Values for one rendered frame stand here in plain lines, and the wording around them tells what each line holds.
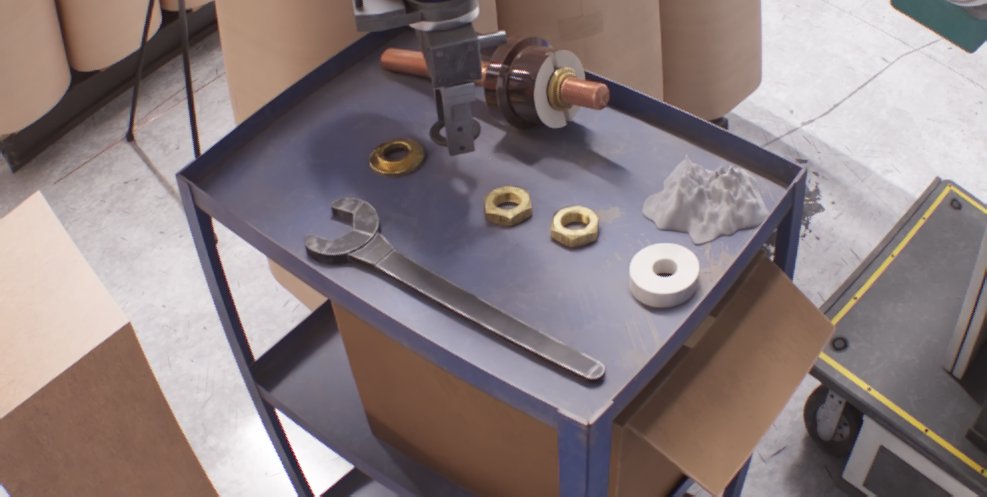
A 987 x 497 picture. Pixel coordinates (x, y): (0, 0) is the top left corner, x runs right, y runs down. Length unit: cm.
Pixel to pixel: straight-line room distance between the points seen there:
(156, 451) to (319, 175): 43
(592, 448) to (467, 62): 39
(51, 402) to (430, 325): 48
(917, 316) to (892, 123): 116
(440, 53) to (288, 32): 59
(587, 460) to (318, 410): 61
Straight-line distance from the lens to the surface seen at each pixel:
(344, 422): 148
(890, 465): 179
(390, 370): 127
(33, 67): 307
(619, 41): 204
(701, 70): 238
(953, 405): 178
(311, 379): 155
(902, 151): 287
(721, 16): 234
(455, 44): 106
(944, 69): 336
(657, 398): 107
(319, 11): 157
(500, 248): 114
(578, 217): 116
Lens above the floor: 164
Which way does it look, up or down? 40 degrees down
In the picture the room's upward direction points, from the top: 5 degrees counter-clockwise
